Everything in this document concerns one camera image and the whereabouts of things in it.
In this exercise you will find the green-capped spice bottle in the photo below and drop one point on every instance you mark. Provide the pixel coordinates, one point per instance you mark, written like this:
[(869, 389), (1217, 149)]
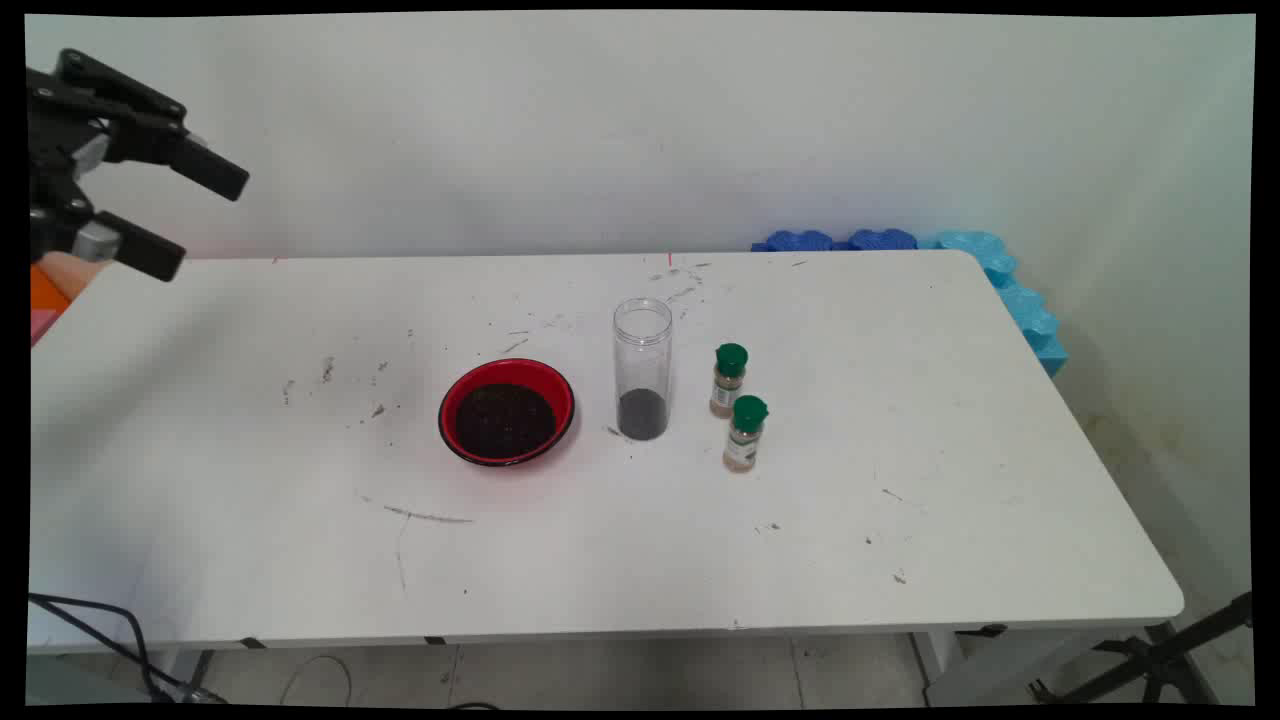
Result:
[(744, 440), (728, 385)]

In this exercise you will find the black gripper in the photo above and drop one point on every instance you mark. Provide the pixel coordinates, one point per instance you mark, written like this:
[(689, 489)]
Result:
[(42, 140)]

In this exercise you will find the clear plastic jar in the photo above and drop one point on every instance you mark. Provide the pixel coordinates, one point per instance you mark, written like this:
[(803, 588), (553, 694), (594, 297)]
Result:
[(643, 360)]

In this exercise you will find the light blue foam mat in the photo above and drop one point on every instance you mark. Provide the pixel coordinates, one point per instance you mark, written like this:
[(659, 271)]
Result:
[(1010, 290)]

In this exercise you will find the dark blue foam mat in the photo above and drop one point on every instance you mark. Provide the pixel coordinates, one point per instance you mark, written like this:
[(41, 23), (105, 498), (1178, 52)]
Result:
[(882, 240), (800, 241)]

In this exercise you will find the white table leg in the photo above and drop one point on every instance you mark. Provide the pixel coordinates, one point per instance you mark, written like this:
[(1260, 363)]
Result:
[(1000, 670), (178, 675)]

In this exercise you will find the black tripod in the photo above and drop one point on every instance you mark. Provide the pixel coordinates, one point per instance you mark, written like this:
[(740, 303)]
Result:
[(1160, 660)]

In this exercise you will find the red bowl with black seeds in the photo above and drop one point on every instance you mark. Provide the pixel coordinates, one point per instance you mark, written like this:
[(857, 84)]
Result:
[(505, 372)]

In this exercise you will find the orange and pink object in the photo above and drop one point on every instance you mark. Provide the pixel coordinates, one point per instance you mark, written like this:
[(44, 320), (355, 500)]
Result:
[(48, 290)]

